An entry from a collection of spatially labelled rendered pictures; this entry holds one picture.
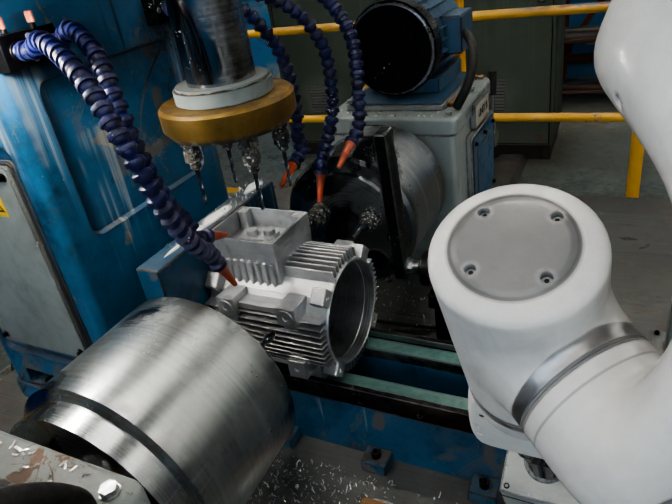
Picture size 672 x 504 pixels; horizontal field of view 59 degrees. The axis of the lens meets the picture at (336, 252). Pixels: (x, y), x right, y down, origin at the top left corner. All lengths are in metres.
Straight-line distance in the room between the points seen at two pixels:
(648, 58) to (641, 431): 0.14
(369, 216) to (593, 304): 0.75
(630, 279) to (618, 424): 1.07
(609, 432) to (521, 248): 0.09
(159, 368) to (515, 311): 0.43
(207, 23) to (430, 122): 0.55
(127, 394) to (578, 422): 0.43
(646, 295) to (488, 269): 1.03
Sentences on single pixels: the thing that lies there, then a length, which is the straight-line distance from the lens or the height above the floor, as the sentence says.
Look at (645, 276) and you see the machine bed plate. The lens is 1.36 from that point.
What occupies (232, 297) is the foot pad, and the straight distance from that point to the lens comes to 0.85.
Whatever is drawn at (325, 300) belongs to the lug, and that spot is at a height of 1.08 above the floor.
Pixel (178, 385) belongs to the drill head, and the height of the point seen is 1.14.
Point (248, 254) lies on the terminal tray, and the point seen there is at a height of 1.12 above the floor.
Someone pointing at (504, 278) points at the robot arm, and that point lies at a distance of 0.28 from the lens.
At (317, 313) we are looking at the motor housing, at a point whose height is 1.06.
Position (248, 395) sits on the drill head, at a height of 1.10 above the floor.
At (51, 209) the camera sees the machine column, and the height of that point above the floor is 1.24.
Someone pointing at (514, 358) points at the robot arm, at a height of 1.33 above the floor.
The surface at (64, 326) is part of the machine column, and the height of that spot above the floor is 1.04.
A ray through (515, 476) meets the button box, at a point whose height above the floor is 1.06.
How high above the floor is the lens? 1.52
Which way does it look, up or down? 29 degrees down
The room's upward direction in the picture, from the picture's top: 9 degrees counter-clockwise
